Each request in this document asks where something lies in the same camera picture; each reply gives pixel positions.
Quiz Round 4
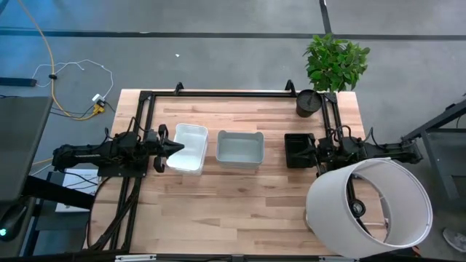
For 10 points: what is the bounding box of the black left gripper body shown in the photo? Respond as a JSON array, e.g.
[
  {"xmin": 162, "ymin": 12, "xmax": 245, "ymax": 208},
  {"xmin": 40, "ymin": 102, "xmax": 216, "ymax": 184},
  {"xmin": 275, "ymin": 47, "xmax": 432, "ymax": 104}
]
[{"xmin": 143, "ymin": 124, "xmax": 170, "ymax": 174}]

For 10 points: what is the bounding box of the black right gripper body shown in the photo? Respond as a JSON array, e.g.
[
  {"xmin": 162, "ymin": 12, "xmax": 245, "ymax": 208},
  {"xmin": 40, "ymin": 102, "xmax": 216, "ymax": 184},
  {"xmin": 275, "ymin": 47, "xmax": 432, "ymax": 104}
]
[{"xmin": 313, "ymin": 135, "xmax": 334, "ymax": 176}]

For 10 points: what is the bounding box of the black slatted plastic basket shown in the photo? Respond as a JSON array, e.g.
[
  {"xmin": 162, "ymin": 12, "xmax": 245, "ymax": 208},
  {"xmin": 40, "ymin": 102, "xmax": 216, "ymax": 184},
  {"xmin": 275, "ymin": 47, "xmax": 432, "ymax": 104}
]
[{"xmin": 284, "ymin": 132, "xmax": 317, "ymax": 170}]

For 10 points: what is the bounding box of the white plastic basket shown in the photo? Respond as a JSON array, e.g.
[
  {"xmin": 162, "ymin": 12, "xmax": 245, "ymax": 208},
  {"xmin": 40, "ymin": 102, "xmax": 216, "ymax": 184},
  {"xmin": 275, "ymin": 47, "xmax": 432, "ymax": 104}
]
[
  {"xmin": 174, "ymin": 122, "xmax": 209, "ymax": 172},
  {"xmin": 166, "ymin": 159, "xmax": 208, "ymax": 176}
]

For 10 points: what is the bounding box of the black plant pot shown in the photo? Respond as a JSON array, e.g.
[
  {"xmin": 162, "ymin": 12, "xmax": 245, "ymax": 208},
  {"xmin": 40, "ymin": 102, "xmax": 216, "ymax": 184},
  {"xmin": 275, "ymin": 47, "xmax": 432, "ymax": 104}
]
[{"xmin": 295, "ymin": 89, "xmax": 324, "ymax": 119}]

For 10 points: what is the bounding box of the white lamp shade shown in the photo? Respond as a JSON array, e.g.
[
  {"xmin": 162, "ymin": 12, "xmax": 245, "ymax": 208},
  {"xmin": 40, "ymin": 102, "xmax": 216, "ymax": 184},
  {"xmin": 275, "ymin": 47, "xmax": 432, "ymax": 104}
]
[{"xmin": 304, "ymin": 156, "xmax": 434, "ymax": 260}]

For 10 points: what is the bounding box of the black lamp stand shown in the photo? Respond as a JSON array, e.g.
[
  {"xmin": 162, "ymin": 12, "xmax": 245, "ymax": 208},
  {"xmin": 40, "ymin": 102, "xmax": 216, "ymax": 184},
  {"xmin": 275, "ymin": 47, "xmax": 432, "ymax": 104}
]
[{"xmin": 345, "ymin": 173, "xmax": 373, "ymax": 236}]

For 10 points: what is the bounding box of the white paper booklet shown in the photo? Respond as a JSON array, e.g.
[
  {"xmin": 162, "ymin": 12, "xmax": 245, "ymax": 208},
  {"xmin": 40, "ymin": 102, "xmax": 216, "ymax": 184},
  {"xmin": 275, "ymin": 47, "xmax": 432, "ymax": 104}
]
[{"xmin": 55, "ymin": 168, "xmax": 100, "ymax": 214}]

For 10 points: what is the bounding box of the green leafy plant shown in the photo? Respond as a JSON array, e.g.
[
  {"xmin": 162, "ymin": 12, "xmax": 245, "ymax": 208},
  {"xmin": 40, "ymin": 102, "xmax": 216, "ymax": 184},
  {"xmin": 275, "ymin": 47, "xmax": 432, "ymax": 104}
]
[{"xmin": 303, "ymin": 33, "xmax": 371, "ymax": 92}]

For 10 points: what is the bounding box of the black desk leg bar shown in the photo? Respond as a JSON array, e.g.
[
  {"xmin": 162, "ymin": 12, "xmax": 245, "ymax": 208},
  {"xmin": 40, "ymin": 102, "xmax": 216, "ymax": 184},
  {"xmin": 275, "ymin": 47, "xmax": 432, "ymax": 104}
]
[{"xmin": 20, "ymin": 174, "xmax": 96, "ymax": 211}]

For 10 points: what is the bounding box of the black floor tape strip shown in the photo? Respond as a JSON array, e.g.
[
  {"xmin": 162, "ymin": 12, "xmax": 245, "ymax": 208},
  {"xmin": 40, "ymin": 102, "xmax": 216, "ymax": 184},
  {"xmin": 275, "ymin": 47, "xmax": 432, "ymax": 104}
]
[
  {"xmin": 319, "ymin": 0, "xmax": 333, "ymax": 36},
  {"xmin": 0, "ymin": 28, "xmax": 466, "ymax": 41}
]

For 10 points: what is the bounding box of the dark grey side table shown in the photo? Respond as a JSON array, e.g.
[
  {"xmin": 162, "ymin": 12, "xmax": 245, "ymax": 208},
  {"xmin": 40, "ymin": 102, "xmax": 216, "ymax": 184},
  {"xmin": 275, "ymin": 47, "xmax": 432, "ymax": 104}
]
[{"xmin": 0, "ymin": 95, "xmax": 55, "ymax": 204}]

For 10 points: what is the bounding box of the black metal stand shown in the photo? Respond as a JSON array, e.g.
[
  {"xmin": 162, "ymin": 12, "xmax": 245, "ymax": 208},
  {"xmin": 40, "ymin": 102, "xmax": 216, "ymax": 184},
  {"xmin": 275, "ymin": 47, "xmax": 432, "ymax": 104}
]
[{"xmin": 400, "ymin": 98, "xmax": 466, "ymax": 202}]

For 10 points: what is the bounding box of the black power strip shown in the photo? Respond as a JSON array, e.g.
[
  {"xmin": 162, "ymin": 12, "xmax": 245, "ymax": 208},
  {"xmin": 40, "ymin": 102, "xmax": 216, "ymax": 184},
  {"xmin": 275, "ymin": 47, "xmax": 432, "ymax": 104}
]
[{"xmin": 0, "ymin": 76, "xmax": 38, "ymax": 88}]

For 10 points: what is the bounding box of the person's shoe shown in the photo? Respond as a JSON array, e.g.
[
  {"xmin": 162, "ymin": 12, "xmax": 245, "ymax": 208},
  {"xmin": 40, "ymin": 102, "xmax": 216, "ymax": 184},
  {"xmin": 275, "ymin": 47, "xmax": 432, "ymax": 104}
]
[{"xmin": 441, "ymin": 226, "xmax": 466, "ymax": 254}]

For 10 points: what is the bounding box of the black computer mouse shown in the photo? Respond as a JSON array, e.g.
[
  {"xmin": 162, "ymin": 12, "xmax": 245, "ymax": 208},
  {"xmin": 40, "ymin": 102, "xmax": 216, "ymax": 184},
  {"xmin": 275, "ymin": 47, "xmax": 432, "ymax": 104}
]
[{"xmin": 0, "ymin": 205, "xmax": 29, "ymax": 242}]

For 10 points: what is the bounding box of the black metal rig frame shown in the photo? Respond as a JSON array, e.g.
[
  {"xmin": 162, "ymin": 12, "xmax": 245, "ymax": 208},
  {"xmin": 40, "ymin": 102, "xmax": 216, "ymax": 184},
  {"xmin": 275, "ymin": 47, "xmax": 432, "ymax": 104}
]
[{"xmin": 86, "ymin": 79, "xmax": 344, "ymax": 253}]

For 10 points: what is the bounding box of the yellow cable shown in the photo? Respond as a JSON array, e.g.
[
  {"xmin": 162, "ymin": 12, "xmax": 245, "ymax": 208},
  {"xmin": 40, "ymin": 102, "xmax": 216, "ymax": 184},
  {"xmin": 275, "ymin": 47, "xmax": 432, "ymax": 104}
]
[
  {"xmin": 17, "ymin": 0, "xmax": 106, "ymax": 122},
  {"xmin": 31, "ymin": 156, "xmax": 54, "ymax": 167}
]

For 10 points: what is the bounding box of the white cable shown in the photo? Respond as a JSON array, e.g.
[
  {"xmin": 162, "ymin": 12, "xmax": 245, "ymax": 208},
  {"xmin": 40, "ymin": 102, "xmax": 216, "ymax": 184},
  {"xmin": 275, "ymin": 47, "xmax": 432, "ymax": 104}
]
[{"xmin": 31, "ymin": 59, "xmax": 114, "ymax": 106}]

